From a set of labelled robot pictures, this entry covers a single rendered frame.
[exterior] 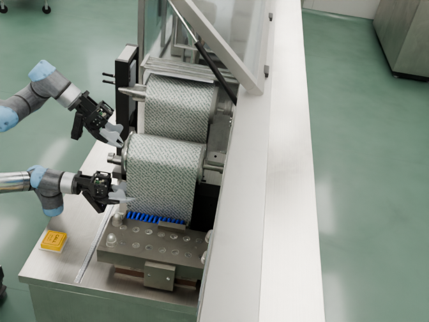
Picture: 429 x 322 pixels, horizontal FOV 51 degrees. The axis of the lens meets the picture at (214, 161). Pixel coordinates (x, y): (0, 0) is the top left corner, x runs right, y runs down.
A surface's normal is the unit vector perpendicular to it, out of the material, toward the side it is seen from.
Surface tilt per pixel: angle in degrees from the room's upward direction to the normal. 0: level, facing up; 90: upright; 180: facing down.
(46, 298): 90
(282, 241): 0
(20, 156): 0
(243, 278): 0
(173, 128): 92
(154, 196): 90
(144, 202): 90
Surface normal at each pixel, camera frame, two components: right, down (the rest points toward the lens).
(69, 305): -0.12, 0.60
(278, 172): 0.12, -0.78
